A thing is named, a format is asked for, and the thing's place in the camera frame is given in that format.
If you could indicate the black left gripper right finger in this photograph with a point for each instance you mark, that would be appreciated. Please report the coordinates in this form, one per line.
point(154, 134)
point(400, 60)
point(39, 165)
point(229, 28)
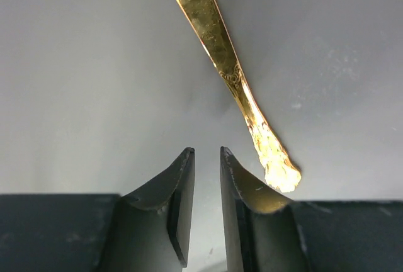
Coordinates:
point(266, 231)

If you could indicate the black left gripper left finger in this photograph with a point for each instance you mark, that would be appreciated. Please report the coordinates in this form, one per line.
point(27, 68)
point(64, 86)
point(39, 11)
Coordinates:
point(145, 230)

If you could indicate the gold metal knife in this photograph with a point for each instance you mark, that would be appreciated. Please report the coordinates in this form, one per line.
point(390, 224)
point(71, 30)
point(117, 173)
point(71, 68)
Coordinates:
point(206, 20)

